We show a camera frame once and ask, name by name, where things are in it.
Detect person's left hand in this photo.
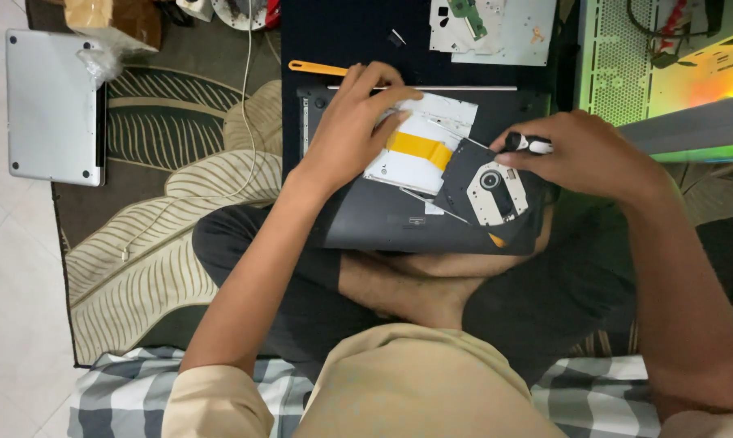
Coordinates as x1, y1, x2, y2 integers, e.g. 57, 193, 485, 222
293, 61, 425, 197

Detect person's right hand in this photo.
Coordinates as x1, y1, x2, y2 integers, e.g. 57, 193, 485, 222
491, 109, 669, 205

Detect black and white screwdriver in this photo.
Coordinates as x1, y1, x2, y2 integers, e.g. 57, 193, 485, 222
504, 132, 555, 155

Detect optical drive with yellow tape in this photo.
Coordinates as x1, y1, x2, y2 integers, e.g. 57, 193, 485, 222
363, 91, 551, 228

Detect orange plastic pry tool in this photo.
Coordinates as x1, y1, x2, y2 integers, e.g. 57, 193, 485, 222
288, 60, 349, 77

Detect dark grey laptop base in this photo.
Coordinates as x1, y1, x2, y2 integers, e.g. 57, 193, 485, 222
296, 85, 554, 256

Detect white perforated computer case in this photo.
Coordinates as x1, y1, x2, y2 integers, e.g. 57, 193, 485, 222
576, 0, 733, 163

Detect black work mat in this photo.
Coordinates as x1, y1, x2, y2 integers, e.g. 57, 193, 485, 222
280, 0, 581, 183

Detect grey flat panel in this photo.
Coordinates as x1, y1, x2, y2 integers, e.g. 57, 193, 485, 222
617, 91, 733, 157

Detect silver metal cover plate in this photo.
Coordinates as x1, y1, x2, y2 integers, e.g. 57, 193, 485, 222
429, 0, 557, 67

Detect white round device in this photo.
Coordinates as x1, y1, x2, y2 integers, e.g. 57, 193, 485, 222
211, 0, 271, 32

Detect person's black trousers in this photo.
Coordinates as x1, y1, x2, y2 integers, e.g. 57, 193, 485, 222
191, 189, 641, 387

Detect green circuit board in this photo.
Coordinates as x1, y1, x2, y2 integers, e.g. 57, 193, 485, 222
448, 0, 489, 41

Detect leaf-patterned rug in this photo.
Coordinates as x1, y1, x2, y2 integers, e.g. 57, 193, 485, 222
26, 0, 733, 369

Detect cardboard box with plastic wrap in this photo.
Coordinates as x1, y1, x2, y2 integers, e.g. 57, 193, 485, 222
62, 0, 163, 86

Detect person's beige shirt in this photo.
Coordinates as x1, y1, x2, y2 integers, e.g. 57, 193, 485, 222
161, 322, 733, 438

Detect silver laptop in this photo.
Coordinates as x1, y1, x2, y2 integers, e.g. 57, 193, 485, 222
5, 28, 107, 187

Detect grey checked blanket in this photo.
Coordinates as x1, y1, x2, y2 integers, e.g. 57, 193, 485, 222
67, 346, 664, 438

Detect white cable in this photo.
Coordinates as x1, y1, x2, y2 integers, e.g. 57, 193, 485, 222
120, 0, 282, 262

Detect bundle of cables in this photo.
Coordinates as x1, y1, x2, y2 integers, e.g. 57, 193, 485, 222
626, 0, 727, 69

